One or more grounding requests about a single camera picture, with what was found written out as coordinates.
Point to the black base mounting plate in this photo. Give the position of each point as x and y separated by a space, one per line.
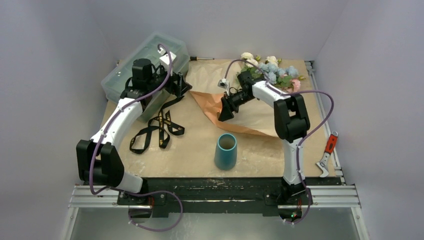
267 196

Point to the orange beige wrapping paper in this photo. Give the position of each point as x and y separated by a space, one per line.
254 117

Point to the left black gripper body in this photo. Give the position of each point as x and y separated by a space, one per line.
171 87

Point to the teal ceramic vase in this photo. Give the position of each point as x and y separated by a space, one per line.
225 157

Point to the orange handled wrench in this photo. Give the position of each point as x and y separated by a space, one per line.
329 149

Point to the orange flower bouquet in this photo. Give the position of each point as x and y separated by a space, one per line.
287 79

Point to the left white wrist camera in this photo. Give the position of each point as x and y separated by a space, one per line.
166 57

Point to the translucent plastic storage box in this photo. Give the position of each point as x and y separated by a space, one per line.
135 75

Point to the aluminium frame rail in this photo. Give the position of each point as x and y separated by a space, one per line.
323 196

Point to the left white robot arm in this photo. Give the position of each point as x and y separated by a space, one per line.
98 160

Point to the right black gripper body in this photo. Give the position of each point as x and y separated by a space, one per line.
228 105

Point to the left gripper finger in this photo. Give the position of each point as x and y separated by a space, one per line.
178 81
186 87

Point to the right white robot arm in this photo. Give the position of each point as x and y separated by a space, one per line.
291 123

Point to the black gold lettered ribbon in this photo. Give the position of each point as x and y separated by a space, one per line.
163 124

